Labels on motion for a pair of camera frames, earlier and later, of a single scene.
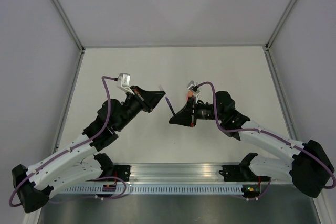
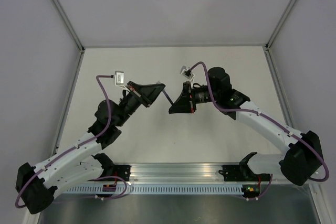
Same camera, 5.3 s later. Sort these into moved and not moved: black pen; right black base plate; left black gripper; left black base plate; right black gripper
Moved: black pen; right black gripper; left black gripper
Not moved: right black base plate; left black base plate
